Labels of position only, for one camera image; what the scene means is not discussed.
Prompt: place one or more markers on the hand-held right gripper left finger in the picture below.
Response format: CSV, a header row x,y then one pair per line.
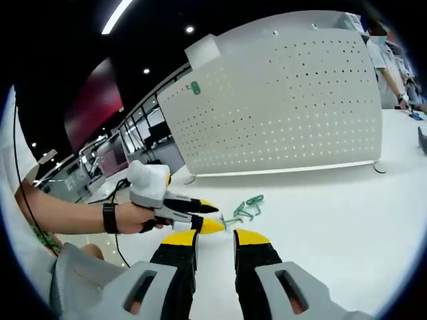
x,y
173,266

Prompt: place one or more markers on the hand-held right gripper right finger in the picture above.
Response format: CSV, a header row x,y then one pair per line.
x,y
260,266

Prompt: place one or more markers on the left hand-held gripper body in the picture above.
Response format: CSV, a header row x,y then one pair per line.
x,y
148,183

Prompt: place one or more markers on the white perforated mounting plate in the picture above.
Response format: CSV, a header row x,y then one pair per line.
x,y
283,110

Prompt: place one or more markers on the person's left hand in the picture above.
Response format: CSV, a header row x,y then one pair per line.
x,y
133,218

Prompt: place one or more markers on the black wristwatch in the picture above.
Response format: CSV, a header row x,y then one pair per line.
x,y
110,218

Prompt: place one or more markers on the person's bare knee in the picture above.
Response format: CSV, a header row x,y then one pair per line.
x,y
93,250

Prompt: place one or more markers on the person's grey shorts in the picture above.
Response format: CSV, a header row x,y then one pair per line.
x,y
80,276

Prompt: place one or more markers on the person's white shirt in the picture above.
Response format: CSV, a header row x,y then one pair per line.
x,y
13,140

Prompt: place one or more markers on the long ceiling light strip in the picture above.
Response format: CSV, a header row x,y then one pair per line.
x,y
115,16

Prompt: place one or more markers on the dark red wall panel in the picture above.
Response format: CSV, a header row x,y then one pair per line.
x,y
93,106

